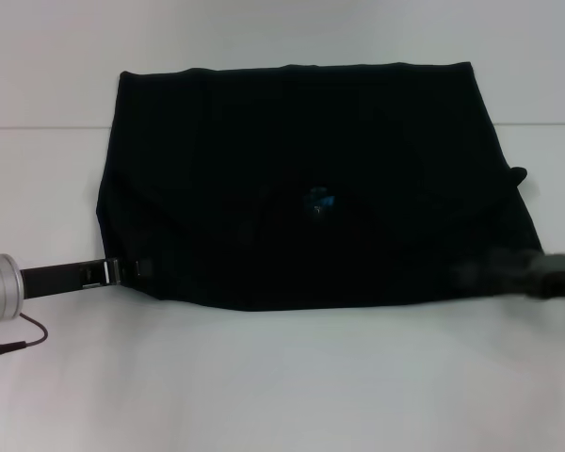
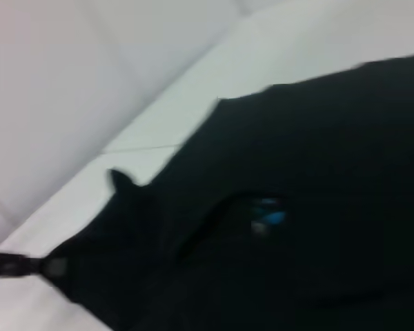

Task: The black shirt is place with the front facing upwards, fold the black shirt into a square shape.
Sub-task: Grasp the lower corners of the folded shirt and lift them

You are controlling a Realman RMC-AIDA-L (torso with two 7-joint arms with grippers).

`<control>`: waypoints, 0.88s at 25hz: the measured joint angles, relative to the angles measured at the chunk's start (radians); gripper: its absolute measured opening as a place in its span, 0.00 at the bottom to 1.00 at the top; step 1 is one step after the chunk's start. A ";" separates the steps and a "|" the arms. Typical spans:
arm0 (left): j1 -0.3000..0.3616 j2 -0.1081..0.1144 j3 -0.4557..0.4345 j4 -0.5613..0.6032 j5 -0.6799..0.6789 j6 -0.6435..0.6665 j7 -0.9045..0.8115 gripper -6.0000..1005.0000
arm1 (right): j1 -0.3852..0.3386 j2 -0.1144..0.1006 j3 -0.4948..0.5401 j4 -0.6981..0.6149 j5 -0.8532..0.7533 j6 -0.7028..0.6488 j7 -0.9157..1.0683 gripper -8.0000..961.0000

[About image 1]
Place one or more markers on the black shirt with FREE print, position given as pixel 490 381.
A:
pixel 311 141

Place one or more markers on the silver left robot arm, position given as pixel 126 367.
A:
pixel 2 287

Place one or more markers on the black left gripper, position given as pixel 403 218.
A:
pixel 52 280

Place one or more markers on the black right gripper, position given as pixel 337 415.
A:
pixel 555 278

